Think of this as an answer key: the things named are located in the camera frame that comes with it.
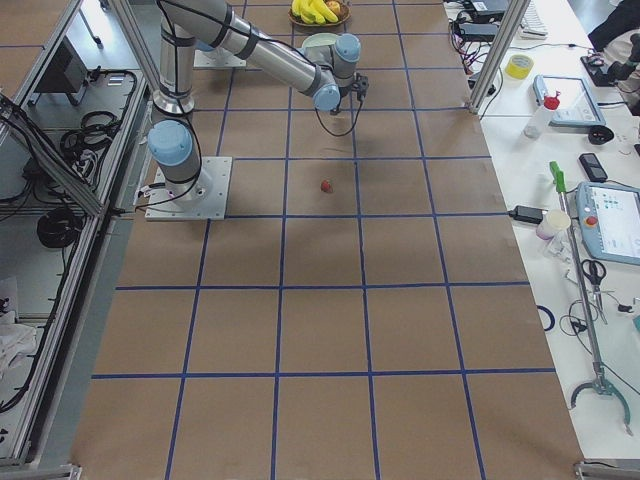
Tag light green plate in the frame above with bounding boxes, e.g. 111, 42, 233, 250
301, 32, 339, 49

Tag black phone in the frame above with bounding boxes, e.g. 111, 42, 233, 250
578, 153, 608, 183

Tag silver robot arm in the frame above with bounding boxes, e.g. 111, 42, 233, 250
154, 1, 369, 115
147, 1, 216, 210

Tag black power adapter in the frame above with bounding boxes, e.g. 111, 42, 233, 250
508, 205, 546, 225

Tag teach pendant tablet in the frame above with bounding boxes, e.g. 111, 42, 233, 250
532, 75, 606, 128
575, 182, 639, 265

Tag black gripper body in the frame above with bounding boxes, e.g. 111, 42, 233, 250
337, 72, 369, 99

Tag long reacher grabber tool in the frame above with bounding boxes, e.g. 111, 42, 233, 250
549, 161, 633, 436

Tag black handled scissors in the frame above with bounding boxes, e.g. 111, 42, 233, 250
581, 259, 608, 325

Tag clear bottle red cap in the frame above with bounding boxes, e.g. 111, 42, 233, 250
523, 91, 560, 139

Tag far teach pendant tablet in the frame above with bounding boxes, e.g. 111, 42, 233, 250
532, 75, 606, 128

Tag yellow banana bunch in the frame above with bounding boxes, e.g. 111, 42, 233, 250
291, 0, 340, 25

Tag aluminium frame post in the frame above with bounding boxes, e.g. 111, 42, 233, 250
468, 0, 530, 114

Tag white paper cup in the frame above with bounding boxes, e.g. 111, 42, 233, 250
536, 210, 571, 240

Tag woven wicker fruit basket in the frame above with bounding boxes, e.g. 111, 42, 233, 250
288, 0, 350, 27

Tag red yellow apple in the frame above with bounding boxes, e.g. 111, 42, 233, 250
326, 0, 342, 16

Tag yellow tape roll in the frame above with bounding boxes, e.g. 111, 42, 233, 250
505, 54, 534, 80

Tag near teach pendant tablet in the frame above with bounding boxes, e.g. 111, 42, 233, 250
575, 182, 639, 265

